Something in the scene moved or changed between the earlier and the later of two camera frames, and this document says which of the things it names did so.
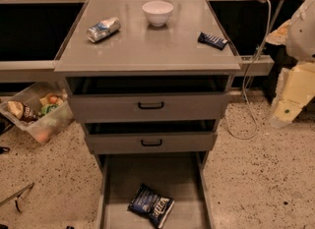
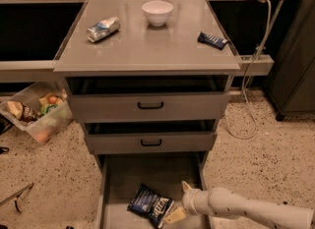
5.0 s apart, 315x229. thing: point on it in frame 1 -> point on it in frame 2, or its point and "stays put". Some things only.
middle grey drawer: (151, 136) stays put
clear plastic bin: (41, 109) stays put
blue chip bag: (157, 206) stays put
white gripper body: (302, 34) -> (190, 200)
